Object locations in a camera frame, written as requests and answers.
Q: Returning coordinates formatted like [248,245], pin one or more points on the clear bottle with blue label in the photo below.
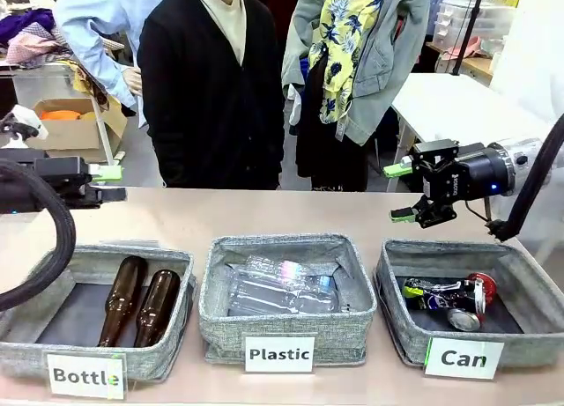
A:
[286,298]

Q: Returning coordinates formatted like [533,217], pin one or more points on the white Can sign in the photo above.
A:
[463,358]

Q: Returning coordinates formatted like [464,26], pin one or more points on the clear plastic bottle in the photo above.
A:
[273,267]

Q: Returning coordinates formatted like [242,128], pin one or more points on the pink cloth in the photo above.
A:
[462,47]

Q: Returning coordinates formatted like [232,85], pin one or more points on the light blue shirt person's hand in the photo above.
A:
[133,81]

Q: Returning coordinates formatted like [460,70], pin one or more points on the grey fabric basket, Plastic sign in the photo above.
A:
[220,331]

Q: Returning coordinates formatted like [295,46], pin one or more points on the cardboard box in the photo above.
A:
[75,137]

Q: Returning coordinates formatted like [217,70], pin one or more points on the wooden desk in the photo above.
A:
[476,67]

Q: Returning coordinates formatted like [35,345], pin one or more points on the black Pepsi can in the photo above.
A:
[445,298]

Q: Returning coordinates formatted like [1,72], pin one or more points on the clear plastic storage boxes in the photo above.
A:
[471,18]

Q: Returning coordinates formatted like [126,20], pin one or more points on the person in yellow floral shirt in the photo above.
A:
[352,62]

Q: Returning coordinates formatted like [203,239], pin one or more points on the white table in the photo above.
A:
[462,106]

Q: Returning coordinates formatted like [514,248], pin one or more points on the purple clothes pile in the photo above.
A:
[31,31]

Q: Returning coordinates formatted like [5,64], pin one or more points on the brown patterned cloth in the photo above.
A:
[90,86]

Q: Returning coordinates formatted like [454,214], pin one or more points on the white Plastic sign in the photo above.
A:
[280,354]

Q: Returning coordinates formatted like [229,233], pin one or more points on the silver aluminium can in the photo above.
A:
[465,320]

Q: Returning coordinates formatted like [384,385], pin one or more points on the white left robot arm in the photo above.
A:
[26,115]

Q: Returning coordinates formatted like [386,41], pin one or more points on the grey fabric basket, Bottle sign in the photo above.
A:
[26,357]

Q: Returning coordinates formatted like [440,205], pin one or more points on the green black crushed can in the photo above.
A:
[413,287]

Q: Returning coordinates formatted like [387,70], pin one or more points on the person in light blue shirt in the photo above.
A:
[92,23]

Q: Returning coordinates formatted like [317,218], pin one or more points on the white table leg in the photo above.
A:
[105,133]

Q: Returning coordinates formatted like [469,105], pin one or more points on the white Bottle sign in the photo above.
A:
[86,376]

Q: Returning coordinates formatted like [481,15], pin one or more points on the grey fabric basket, Can sign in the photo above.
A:
[529,344]

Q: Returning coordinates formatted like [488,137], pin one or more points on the person in black cardigan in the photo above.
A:
[211,106]

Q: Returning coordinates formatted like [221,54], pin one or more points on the orange item in box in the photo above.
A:
[59,114]

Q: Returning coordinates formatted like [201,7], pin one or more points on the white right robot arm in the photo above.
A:
[533,159]

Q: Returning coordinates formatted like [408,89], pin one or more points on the red crushed can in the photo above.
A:
[482,289]

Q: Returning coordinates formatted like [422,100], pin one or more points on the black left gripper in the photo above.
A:
[22,190]

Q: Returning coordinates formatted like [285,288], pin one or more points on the brown glass bottle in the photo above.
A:
[154,309]
[121,300]

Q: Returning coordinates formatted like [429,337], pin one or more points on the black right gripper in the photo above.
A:
[480,172]

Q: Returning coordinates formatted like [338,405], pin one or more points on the black pole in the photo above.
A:
[471,23]

